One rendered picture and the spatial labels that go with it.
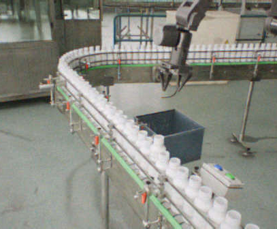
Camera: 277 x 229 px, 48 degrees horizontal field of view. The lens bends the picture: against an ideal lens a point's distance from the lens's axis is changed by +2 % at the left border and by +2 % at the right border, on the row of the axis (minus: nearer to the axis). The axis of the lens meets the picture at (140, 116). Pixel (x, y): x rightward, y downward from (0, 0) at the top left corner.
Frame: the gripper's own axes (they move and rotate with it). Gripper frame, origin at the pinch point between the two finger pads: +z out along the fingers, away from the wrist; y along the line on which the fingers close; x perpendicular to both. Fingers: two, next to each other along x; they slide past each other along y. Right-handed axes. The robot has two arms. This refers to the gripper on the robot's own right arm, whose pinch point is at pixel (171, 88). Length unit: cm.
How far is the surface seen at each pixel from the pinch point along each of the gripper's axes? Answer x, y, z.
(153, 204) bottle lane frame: 8.6, 2.9, 42.6
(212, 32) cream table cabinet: -324, -307, 1
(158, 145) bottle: 1.4, 1.2, 21.8
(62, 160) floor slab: -186, -28, 138
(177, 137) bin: -38, -42, 40
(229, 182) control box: 25.1, -13.4, 24.4
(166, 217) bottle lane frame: 17.5, 3.3, 41.3
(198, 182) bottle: 24.8, 0.6, 22.8
